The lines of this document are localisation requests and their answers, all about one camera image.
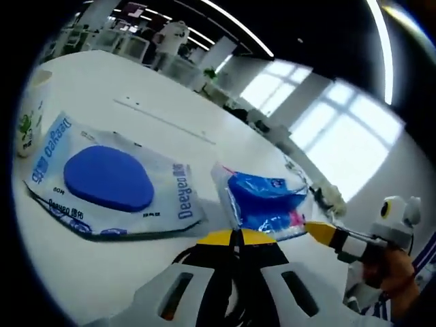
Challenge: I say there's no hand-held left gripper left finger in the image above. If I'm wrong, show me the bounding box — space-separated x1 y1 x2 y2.
84 228 240 327

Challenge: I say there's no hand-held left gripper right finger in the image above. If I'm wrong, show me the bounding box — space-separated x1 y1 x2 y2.
238 228 362 327

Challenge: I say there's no blue plastic packet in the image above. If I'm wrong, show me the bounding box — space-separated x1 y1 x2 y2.
210 163 313 242

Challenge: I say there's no wet wipes pack blue lid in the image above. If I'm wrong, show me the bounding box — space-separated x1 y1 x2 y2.
22 110 209 240

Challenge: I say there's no white paper cup green print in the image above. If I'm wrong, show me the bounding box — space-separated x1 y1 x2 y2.
15 69 55 159

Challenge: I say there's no person's right hand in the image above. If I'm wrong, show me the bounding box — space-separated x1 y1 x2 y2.
360 249 418 300

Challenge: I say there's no large window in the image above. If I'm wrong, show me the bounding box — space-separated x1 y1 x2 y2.
238 59 403 204

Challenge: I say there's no straight ceiling light strip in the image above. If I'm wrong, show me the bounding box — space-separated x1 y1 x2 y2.
369 0 396 106

